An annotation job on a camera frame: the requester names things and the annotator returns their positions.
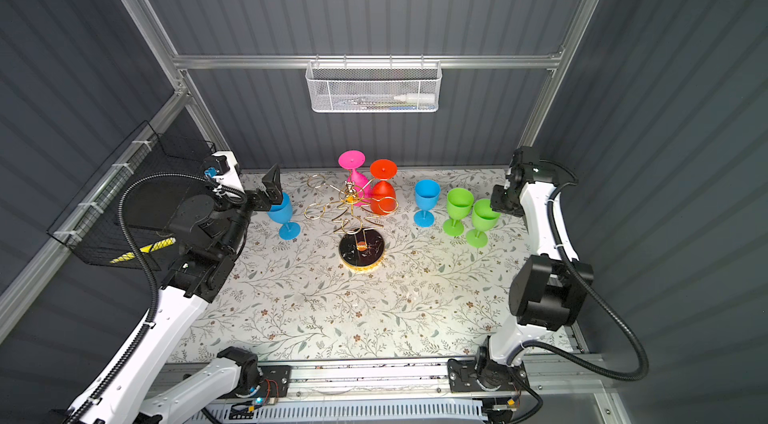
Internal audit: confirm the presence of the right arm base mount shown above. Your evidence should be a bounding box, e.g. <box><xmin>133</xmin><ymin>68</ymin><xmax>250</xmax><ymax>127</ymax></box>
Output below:
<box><xmin>446</xmin><ymin>337</ymin><xmax>528</xmax><ymax>393</ymax></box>

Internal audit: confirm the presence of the white marker in basket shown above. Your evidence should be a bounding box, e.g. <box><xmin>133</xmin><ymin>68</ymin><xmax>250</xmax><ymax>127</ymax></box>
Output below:
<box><xmin>393</xmin><ymin>94</ymin><xmax>437</xmax><ymax>106</ymax></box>

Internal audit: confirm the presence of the blue wine glass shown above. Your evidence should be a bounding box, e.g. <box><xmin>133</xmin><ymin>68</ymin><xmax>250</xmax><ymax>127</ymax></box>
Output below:
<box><xmin>267</xmin><ymin>192</ymin><xmax>301</xmax><ymax>240</ymax></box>
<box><xmin>414</xmin><ymin>179</ymin><xmax>441</xmax><ymax>228</ymax></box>

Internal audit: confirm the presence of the blue wine glass front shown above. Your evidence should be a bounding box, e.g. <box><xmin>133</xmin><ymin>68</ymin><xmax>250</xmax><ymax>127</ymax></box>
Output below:
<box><xmin>414</xmin><ymin>179</ymin><xmax>441</xmax><ymax>228</ymax></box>

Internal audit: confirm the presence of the green wine glass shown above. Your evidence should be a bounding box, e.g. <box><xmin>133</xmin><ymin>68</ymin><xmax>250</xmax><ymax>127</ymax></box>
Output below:
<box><xmin>443</xmin><ymin>188</ymin><xmax>474</xmax><ymax>237</ymax></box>
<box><xmin>466</xmin><ymin>198</ymin><xmax>501</xmax><ymax>248</ymax></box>

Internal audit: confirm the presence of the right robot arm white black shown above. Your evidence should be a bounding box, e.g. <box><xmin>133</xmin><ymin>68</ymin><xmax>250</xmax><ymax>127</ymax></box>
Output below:
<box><xmin>475</xmin><ymin>146</ymin><xmax>594</xmax><ymax>384</ymax></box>

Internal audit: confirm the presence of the gold wire glass rack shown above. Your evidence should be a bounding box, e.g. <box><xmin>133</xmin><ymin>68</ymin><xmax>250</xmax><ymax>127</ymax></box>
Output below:
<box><xmin>303</xmin><ymin>174</ymin><xmax>399</xmax><ymax>273</ymax></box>

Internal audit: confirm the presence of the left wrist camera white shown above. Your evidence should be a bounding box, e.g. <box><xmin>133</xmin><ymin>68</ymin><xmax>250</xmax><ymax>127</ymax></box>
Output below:
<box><xmin>202</xmin><ymin>150</ymin><xmax>244</xmax><ymax>196</ymax></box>

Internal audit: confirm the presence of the aluminium front rail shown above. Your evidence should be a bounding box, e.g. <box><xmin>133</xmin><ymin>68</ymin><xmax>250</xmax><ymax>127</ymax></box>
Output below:
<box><xmin>128</xmin><ymin>355</ymin><xmax>628</xmax><ymax>423</ymax></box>

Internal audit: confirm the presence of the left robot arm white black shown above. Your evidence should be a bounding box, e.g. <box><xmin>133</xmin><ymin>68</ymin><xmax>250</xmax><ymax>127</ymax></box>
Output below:
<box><xmin>61</xmin><ymin>152</ymin><xmax>284</xmax><ymax>423</ymax></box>

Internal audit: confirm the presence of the pink wine glass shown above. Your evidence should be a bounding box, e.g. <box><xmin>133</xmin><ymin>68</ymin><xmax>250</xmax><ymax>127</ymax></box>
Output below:
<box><xmin>338</xmin><ymin>149</ymin><xmax>372</xmax><ymax>198</ymax></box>

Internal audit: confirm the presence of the green wine glass front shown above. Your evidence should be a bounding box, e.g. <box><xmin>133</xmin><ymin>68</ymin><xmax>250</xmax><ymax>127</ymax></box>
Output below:
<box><xmin>443</xmin><ymin>188</ymin><xmax>474</xmax><ymax>237</ymax></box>

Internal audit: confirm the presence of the white mesh wall basket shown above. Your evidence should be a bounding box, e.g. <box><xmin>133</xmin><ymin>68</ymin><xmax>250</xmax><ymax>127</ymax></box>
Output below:
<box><xmin>305</xmin><ymin>60</ymin><xmax>443</xmax><ymax>113</ymax></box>

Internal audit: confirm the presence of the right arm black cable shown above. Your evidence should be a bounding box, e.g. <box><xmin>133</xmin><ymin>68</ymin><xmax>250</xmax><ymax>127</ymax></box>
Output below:
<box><xmin>509</xmin><ymin>159</ymin><xmax>650</xmax><ymax>424</ymax></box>

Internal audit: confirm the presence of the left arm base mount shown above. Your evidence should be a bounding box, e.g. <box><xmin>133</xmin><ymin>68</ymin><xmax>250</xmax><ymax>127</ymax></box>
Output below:
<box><xmin>216</xmin><ymin>346</ymin><xmax>292</xmax><ymax>399</ymax></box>

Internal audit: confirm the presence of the black wire wall basket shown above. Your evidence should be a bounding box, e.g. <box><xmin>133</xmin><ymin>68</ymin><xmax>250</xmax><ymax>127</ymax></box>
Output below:
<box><xmin>47</xmin><ymin>121</ymin><xmax>217</xmax><ymax>271</ymax></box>

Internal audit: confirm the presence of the red wine glass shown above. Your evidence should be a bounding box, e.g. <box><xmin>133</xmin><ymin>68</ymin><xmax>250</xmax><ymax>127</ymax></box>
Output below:
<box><xmin>370</xmin><ymin>159</ymin><xmax>398</xmax><ymax>215</ymax></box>

